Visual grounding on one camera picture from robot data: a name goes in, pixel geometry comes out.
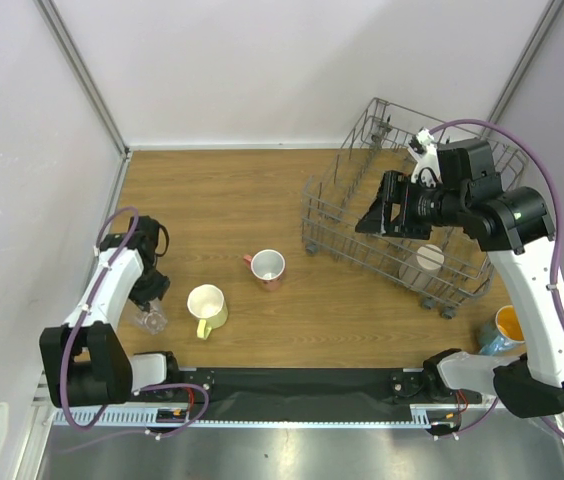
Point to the pink patterned mug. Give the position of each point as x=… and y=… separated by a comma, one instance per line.
x=268, y=267

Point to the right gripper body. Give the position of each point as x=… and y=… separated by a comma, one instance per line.
x=394, y=205

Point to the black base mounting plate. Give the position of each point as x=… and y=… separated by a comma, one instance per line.
x=395, y=386

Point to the grey cable duct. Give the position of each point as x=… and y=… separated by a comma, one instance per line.
x=269, y=416

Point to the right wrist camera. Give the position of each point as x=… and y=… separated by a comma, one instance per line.
x=423, y=150

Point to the aluminium frame post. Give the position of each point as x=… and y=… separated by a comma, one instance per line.
x=71, y=52
x=545, y=24

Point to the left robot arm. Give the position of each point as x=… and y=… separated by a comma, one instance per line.
x=83, y=359

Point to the left aluminium frame post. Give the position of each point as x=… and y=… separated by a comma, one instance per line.
x=71, y=52

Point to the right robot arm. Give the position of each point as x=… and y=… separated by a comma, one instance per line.
x=457, y=185

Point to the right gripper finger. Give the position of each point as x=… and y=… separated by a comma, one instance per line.
x=377, y=219
x=392, y=186

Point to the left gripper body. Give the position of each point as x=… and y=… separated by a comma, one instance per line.
x=148, y=287

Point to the blue mug orange inside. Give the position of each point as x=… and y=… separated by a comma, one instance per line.
x=501, y=334

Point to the right aluminium frame post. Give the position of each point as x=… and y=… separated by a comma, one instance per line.
x=545, y=24

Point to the beige plastic cup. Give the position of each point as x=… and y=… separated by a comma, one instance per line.
x=421, y=267

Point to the yellow mug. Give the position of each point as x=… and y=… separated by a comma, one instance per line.
x=207, y=304

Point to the clear plastic cup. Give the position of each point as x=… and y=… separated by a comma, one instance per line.
x=152, y=321

